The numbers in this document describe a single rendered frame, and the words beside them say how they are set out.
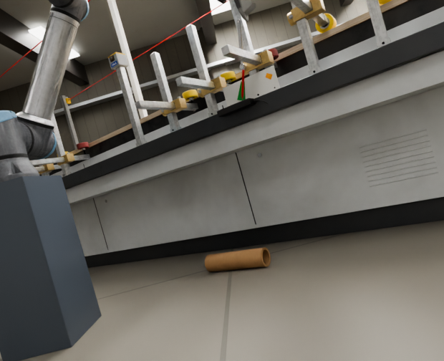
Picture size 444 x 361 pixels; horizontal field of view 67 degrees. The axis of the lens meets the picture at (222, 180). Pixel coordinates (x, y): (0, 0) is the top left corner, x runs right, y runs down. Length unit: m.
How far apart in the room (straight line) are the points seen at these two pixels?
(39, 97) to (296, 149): 1.14
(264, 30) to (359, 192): 6.00
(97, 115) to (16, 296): 6.30
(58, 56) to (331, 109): 1.12
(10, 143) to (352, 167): 1.38
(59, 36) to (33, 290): 0.98
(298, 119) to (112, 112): 6.17
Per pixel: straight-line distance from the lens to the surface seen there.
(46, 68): 1.61
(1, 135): 1.44
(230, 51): 1.28
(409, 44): 1.36
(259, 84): 1.50
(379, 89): 1.39
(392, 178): 1.60
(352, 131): 1.60
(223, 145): 1.61
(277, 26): 7.41
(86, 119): 7.56
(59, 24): 1.63
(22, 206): 1.32
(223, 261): 1.55
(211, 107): 1.62
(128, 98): 1.97
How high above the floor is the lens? 0.42
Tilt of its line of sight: 1 degrees down
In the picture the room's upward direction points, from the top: 16 degrees counter-clockwise
